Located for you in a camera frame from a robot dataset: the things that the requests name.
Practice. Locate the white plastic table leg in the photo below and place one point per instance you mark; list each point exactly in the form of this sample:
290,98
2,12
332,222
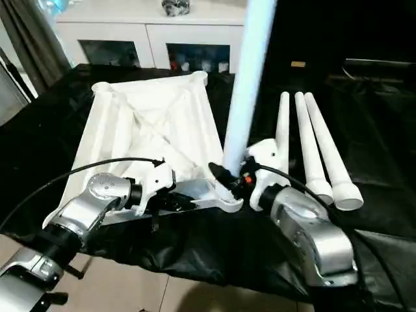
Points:
308,146
283,123
247,81
328,152

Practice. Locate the white plastic table top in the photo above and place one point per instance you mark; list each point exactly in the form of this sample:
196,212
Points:
146,107

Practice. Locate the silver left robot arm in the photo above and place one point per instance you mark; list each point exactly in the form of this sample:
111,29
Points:
97,195

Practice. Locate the black mat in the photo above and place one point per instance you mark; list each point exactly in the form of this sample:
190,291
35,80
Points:
211,247

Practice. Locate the white cup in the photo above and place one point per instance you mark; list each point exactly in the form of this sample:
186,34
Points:
185,66
205,64
223,67

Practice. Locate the small tan tag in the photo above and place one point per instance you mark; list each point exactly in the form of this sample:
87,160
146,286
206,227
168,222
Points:
298,64

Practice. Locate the white cabinet with glass doors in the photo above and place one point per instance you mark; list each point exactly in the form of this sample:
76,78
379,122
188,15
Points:
146,29

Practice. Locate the long black bar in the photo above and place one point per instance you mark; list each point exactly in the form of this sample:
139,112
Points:
380,61

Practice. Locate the grey speckled ornament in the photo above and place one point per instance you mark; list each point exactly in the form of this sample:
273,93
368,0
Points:
175,7

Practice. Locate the black and white stand pole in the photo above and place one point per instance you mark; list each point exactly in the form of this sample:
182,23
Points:
18,73

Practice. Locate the grey curtain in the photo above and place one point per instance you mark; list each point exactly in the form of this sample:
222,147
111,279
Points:
32,39

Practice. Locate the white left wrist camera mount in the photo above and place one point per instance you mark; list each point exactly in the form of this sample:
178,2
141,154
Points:
156,182

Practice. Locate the black folding table frame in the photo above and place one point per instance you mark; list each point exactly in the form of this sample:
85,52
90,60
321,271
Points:
78,269

